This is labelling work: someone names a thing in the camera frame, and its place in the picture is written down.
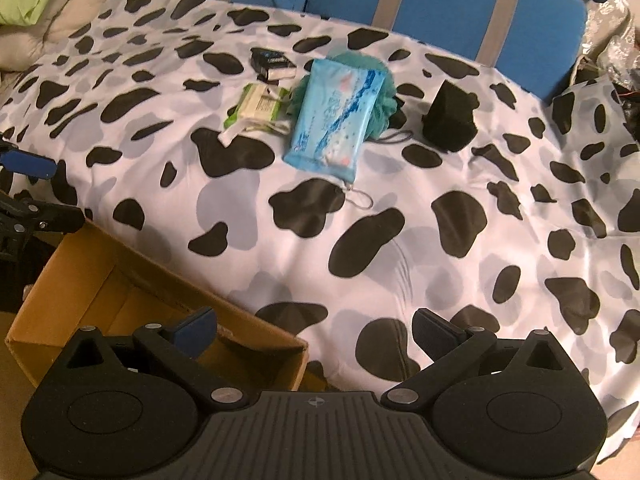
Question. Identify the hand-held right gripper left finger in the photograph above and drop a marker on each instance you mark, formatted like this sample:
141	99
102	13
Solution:
196	331

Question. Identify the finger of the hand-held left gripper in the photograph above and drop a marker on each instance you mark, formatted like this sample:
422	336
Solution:
27	164
50	220

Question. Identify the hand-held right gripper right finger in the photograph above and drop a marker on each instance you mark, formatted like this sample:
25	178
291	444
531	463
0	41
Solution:
429	332

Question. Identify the brown cardboard box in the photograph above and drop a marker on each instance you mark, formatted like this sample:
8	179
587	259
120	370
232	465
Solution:
125	280

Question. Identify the black foam sponge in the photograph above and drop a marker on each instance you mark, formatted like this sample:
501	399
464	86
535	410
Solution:
450	115

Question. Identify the teal mesh bath loofah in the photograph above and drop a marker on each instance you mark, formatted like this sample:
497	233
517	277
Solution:
385	105

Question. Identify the cow-print bed sheet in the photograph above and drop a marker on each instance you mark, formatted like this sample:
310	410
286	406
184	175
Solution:
450	290

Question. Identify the cream quilted blanket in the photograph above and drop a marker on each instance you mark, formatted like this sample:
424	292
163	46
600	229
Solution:
65	10

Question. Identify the green wet wipes packet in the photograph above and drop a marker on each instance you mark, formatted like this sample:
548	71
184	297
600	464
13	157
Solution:
257	105

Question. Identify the light blue tissue pack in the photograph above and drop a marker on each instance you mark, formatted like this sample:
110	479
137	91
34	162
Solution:
330	115

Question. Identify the small black box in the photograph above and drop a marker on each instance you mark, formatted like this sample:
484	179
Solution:
272	62

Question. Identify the black bag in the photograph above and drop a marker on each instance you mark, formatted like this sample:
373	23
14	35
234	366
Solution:
631	110

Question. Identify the blue striped pillow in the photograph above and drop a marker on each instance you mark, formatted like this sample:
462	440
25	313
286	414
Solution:
440	15

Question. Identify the clear plastic bag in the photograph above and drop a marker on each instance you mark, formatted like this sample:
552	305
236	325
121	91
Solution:
622	52

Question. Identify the silver patterned cloth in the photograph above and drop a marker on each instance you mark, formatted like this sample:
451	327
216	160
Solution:
607	20

